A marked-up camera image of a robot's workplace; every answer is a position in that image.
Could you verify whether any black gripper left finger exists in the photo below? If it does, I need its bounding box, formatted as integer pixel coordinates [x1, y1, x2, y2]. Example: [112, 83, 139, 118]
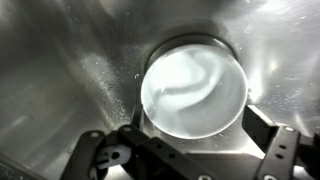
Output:
[59, 103, 214, 180]

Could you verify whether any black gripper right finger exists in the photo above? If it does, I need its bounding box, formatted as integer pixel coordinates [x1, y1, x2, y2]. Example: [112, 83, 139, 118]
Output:
[241, 104, 320, 180]

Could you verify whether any white cup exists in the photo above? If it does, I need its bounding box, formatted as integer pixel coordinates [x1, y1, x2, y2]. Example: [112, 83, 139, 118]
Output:
[139, 43, 249, 140]

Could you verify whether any stainless steel sink basin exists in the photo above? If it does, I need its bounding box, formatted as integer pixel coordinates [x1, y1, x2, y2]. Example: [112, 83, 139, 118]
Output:
[0, 0, 320, 180]

